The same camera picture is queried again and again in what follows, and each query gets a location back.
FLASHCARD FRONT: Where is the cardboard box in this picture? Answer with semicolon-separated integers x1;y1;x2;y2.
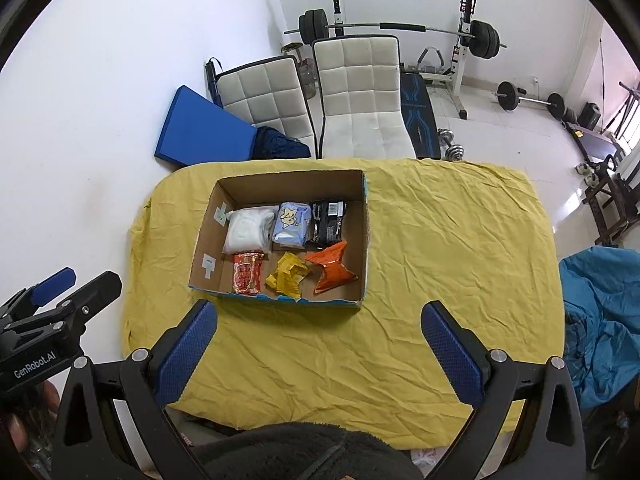
188;169;371;310

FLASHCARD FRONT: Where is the person's dark fleece clothing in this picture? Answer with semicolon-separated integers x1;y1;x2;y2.
192;422;426;480

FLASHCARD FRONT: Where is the black treadmill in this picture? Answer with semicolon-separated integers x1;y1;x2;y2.
570;127;628;161

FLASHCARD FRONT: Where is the white barbell rack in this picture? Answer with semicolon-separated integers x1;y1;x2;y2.
327;0;476;121

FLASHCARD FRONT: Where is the long barbell with black plates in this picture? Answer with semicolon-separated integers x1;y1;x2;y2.
284;9;507;60

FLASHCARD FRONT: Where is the clear water bottle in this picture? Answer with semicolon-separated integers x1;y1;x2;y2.
299;59;317;100

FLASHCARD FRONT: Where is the white soft packet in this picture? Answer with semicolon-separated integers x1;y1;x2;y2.
221;206;280;255

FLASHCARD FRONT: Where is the short barbell with black plates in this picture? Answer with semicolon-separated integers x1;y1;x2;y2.
496;81;566;121

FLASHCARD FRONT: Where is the chrome dumbbell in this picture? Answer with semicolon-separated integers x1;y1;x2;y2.
437;129;466;162

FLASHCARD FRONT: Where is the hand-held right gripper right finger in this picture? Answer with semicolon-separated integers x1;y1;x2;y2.
421;301;587;480

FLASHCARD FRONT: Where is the light blue tissue pack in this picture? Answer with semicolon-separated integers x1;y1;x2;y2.
271;201;314;249

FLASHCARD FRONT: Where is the black speaker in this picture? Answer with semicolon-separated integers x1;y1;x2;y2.
580;102;602;131

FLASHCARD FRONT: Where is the yellow tablecloth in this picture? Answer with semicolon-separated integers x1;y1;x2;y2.
122;156;567;451

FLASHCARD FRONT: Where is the yellow snack packet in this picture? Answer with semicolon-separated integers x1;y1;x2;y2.
265;252;312;300

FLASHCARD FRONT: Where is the black tripod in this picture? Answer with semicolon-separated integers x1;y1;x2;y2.
607;80;640;138

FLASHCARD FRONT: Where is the dark wooden chair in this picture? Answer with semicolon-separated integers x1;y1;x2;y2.
582;152;640;247

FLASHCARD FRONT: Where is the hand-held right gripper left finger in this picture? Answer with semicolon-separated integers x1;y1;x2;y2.
52;299;219;480

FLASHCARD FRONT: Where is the black blue weight bench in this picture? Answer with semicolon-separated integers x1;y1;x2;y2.
399;72;442;160

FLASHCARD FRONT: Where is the upright white padded chair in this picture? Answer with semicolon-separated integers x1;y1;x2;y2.
312;34;416;160

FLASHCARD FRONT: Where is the white plastic bag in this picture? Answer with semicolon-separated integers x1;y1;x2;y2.
410;447;446;479

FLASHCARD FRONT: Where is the tilted white padded chair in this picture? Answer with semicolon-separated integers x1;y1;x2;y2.
216;55;318;159

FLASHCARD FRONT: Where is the grey curved handle bar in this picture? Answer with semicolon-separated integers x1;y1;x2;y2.
416;46;448;73

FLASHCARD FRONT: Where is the blue foam mat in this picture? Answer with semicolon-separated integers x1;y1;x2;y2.
153;86;258;167

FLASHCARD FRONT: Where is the blue bean bag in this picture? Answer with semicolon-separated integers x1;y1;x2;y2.
558;246;640;403

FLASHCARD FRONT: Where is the black snack packet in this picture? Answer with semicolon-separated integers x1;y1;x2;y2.
309;200;348;248

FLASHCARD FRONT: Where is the black folded stand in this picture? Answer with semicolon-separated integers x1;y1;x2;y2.
204;57;224;107

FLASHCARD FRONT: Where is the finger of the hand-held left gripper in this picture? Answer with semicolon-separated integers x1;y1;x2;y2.
30;270;123;341
0;267;77;319

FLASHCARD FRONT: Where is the red snack packet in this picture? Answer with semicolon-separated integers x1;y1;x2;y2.
231;250;266;295

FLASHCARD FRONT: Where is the orange snack packet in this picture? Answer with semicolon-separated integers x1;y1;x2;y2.
304;240;359;295

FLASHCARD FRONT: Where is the person's left hand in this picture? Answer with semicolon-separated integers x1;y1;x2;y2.
0;381;61;461

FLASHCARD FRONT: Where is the dark blue cloth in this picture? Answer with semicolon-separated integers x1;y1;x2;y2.
250;126;312;161

